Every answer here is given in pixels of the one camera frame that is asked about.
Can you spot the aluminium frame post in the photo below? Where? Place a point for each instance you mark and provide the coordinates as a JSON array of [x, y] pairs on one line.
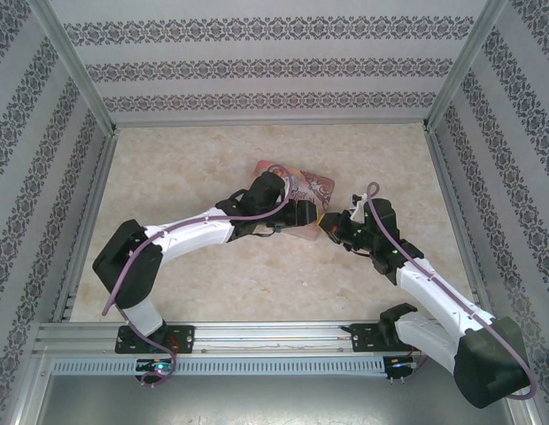
[[79, 66], [465, 66]]

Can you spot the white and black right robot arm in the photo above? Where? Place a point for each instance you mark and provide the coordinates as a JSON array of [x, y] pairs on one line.
[[434, 292]]

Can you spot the small electronics board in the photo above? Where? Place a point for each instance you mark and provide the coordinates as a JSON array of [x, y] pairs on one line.
[[156, 366], [400, 363]]

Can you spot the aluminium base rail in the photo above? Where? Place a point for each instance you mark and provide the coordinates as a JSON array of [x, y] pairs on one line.
[[274, 336]]

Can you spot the aluminium side rail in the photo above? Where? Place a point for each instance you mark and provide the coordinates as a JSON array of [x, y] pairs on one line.
[[88, 226], [456, 221]]

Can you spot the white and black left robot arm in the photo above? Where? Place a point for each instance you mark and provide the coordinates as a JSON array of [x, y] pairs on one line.
[[190, 230]]

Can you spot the pink illustrated book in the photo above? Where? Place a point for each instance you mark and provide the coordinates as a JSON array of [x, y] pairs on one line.
[[314, 186]]

